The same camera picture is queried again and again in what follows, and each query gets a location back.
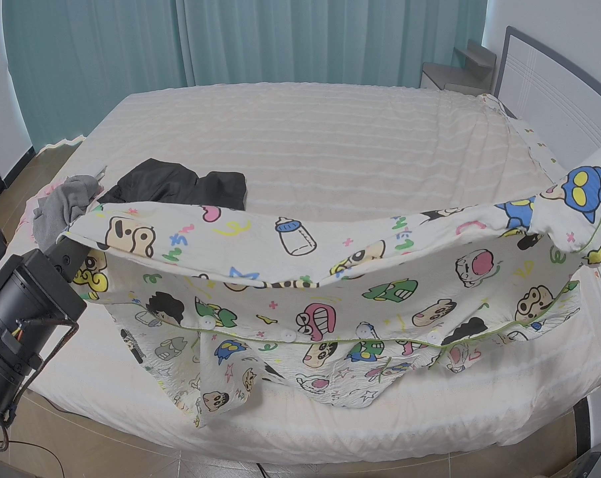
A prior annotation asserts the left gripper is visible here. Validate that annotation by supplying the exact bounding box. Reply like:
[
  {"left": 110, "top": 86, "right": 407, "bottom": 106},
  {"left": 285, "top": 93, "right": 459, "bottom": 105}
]
[{"left": 0, "top": 249, "right": 88, "bottom": 408}]

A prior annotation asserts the white printed pyjama top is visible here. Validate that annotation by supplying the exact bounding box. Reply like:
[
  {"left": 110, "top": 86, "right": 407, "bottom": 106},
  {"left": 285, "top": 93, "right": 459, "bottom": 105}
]
[{"left": 56, "top": 140, "right": 601, "bottom": 429}]

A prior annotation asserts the bed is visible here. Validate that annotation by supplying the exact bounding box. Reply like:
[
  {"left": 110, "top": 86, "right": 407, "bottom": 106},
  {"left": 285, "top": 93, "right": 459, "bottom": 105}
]
[{"left": 17, "top": 25, "right": 601, "bottom": 467}]

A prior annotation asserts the grey garment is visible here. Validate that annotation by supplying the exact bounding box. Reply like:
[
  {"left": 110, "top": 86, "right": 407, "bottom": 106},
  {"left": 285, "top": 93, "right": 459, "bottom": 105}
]
[{"left": 32, "top": 174, "right": 104, "bottom": 248}]

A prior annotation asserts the black garment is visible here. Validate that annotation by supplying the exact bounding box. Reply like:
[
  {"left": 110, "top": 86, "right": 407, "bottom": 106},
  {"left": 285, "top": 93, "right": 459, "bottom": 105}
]
[{"left": 101, "top": 158, "right": 247, "bottom": 213}]

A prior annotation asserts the blue-green curtain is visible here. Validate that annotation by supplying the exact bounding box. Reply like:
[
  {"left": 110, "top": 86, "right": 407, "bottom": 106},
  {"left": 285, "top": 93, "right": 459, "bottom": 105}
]
[
  {"left": 2, "top": 0, "right": 182, "bottom": 150},
  {"left": 173, "top": 0, "right": 490, "bottom": 88}
]

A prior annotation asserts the grey bedside table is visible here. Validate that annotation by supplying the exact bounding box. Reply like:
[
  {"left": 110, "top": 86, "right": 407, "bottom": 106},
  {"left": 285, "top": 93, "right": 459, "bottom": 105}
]
[{"left": 421, "top": 38, "right": 498, "bottom": 93}]

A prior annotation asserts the white printed pillow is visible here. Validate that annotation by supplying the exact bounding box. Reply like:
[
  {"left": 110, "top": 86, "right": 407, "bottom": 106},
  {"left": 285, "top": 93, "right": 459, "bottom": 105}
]
[{"left": 480, "top": 94, "right": 567, "bottom": 188}]

